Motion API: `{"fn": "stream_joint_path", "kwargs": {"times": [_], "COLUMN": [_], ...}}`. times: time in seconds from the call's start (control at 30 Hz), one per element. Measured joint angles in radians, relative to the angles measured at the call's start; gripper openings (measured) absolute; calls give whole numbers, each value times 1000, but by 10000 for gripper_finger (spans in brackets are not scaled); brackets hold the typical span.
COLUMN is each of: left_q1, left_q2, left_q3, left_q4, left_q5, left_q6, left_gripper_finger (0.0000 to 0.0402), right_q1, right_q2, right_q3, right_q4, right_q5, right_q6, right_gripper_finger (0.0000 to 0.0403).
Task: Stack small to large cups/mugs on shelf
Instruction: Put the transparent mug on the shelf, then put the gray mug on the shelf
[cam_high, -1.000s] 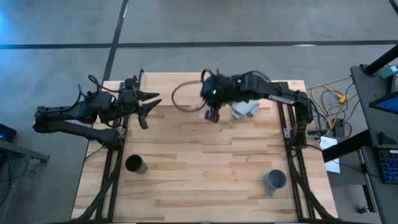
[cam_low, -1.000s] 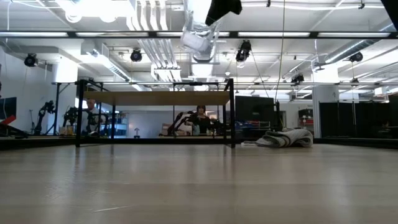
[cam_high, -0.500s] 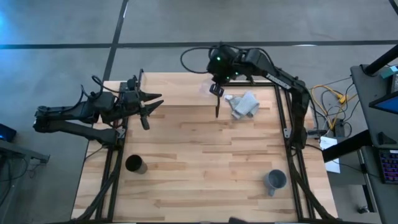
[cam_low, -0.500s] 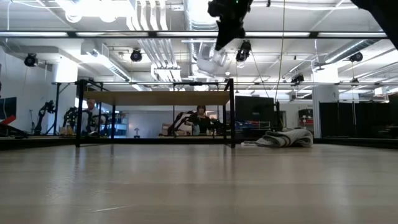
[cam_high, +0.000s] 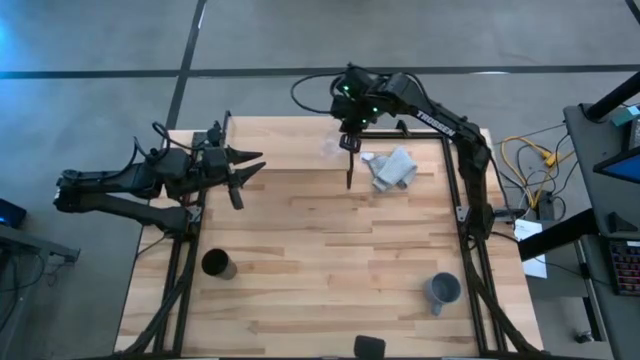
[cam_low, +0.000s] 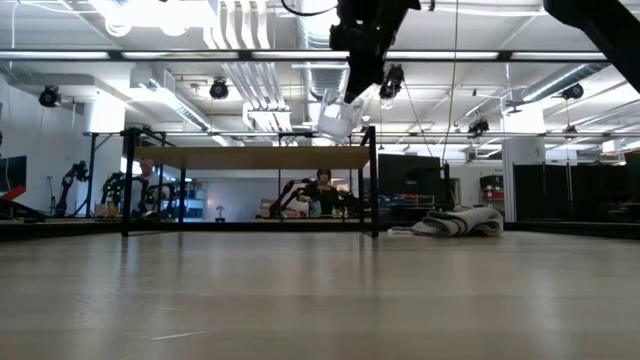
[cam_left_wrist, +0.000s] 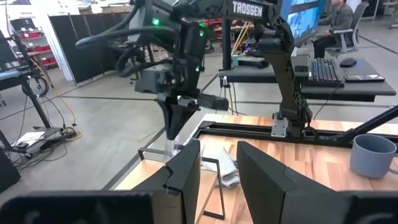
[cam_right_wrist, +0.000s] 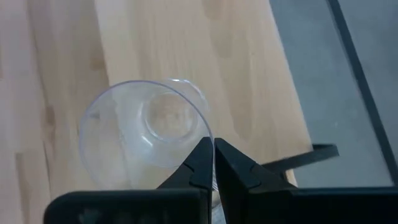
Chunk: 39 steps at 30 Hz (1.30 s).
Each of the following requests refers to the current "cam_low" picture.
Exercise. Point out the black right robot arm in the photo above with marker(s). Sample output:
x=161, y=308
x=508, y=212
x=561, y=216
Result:
x=607, y=30

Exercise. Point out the person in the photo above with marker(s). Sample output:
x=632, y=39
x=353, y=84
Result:
x=148, y=180
x=325, y=192

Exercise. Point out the white building column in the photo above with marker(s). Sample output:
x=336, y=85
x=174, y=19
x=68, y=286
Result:
x=522, y=165

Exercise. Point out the dark wall screen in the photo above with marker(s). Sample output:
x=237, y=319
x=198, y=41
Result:
x=12, y=172

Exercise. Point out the black ceiling spotlight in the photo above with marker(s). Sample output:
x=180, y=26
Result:
x=392, y=81
x=573, y=91
x=219, y=89
x=478, y=127
x=49, y=96

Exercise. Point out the black background robot arm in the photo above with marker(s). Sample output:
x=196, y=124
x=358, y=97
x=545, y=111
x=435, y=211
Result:
x=114, y=187
x=72, y=180
x=290, y=192

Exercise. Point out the blue storage bins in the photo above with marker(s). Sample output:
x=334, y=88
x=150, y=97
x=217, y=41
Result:
x=405, y=202

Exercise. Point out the wooden shelf black metal legs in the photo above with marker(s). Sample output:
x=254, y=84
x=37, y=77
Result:
x=250, y=157

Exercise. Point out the clear plastic cup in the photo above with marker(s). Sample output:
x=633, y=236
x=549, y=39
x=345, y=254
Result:
x=339, y=120

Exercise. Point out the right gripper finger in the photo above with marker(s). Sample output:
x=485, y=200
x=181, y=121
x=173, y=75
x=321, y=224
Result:
x=359, y=89

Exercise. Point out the large black monitor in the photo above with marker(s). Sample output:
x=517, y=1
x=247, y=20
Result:
x=410, y=180

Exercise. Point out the black room partition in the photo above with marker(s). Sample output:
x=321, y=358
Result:
x=575, y=192

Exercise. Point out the folded grey white towel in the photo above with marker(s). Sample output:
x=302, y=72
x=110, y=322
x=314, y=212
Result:
x=460, y=222

